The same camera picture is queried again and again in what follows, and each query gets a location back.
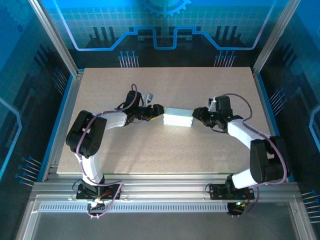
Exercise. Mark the white paper box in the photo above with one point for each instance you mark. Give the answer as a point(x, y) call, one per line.
point(177, 117)

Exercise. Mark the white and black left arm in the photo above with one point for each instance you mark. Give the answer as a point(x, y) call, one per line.
point(85, 137)

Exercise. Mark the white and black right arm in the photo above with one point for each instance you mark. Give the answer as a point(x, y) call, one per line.
point(265, 160)

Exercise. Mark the black round connector housing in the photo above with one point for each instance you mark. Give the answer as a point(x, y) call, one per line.
point(236, 210)

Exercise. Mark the aluminium side rail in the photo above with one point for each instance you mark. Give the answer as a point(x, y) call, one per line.
point(66, 115)
point(259, 87)

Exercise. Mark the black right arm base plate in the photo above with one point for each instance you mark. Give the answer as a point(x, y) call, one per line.
point(216, 191)

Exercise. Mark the wide aluminium frame rail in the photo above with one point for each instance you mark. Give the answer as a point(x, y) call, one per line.
point(162, 186)

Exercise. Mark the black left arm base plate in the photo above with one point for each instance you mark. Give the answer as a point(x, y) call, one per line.
point(82, 193)

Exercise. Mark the aluminium frame post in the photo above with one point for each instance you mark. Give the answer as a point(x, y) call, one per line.
point(275, 32)
point(53, 32)

